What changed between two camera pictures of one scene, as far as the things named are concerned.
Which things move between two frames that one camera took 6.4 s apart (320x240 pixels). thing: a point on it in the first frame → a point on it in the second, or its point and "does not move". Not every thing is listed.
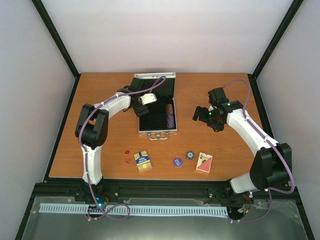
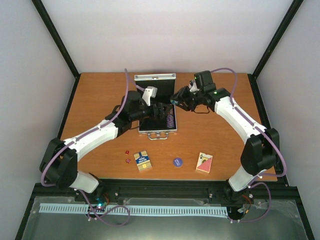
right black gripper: [197, 113] → [180, 94]
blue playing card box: [142, 160] does not move
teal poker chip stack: [190, 155] → [173, 102]
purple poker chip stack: [170, 121] does not move
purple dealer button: [178, 162] does not move
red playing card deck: [204, 163] does not move
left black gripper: [141, 111] → [161, 116]
